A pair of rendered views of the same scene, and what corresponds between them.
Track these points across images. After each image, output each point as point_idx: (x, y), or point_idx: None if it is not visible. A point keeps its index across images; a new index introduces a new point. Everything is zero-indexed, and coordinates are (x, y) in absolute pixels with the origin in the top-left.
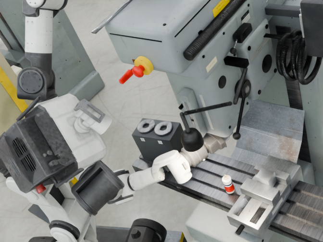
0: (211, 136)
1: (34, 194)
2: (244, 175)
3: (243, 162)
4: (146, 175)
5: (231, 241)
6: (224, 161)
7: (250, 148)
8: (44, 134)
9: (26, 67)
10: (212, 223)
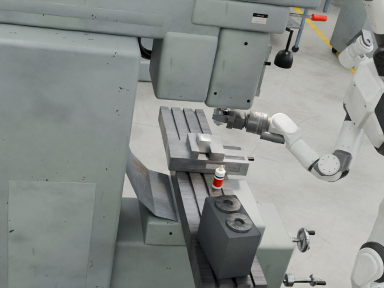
0: (235, 111)
1: None
2: (194, 183)
3: (168, 207)
4: (306, 143)
5: (248, 190)
6: (190, 202)
7: (151, 200)
8: None
9: None
10: (247, 207)
